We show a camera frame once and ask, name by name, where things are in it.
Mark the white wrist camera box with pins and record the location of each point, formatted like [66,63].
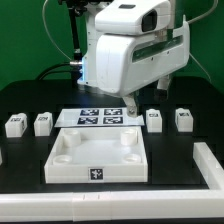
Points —
[134,17]

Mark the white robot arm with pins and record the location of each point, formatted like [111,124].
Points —
[89,78]

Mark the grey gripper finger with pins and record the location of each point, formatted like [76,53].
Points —
[162,89]
[130,103]

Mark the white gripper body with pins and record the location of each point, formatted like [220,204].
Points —
[126,63]

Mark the white square tabletop part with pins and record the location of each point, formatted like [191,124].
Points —
[97,155]

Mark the white L-shaped fence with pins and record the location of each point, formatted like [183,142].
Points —
[118,205]

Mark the white sheet with tags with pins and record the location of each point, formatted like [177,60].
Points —
[84,117]

